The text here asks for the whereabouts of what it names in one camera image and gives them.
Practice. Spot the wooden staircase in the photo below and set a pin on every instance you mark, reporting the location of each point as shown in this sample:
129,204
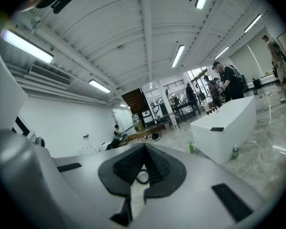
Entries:
134,101

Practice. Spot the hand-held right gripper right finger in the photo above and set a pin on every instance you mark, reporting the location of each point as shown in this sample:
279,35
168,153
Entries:
193,199

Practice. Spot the green plastic bottle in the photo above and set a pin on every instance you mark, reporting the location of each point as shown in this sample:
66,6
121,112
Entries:
191,148

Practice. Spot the white bathtub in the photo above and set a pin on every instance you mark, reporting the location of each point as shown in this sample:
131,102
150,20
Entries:
219,139

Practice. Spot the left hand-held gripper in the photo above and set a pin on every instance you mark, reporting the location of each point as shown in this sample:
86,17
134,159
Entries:
19,175

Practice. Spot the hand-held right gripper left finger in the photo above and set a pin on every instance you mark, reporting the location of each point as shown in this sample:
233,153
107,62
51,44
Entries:
95,187

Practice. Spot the black flat phone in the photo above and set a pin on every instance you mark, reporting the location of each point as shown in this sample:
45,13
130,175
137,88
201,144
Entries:
217,129

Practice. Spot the black table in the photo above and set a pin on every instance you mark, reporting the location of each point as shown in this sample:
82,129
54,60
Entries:
188,106

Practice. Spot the ceiling air conditioner unit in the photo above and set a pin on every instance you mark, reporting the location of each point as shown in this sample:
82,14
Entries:
50,76

